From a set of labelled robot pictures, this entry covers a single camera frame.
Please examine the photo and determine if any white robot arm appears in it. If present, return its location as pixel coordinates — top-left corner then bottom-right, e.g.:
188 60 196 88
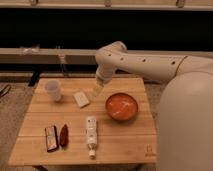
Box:
95 41 213 171

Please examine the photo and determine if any small white box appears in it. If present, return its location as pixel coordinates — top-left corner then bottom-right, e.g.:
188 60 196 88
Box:
74 91 90 108

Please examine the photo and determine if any black cable on floor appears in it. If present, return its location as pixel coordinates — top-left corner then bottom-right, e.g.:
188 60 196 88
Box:
0 83 12 99

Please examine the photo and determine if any wooden table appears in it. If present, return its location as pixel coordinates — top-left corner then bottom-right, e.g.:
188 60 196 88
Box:
8 78 156 166

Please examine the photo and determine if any long wooden shelf rail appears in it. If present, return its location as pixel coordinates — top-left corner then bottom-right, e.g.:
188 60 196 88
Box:
0 48 213 65

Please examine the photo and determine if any white plastic bottle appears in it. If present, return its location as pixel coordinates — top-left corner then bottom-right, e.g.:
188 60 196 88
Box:
86 116 98 159

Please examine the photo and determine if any dark snack bar packet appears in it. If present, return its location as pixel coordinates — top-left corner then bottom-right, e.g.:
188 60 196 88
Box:
45 125 59 152

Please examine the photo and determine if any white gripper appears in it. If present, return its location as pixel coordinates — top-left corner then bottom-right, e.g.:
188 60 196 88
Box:
92 66 113 97

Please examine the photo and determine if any orange ceramic bowl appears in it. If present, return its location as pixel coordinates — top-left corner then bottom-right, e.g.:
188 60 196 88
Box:
105 93 138 121

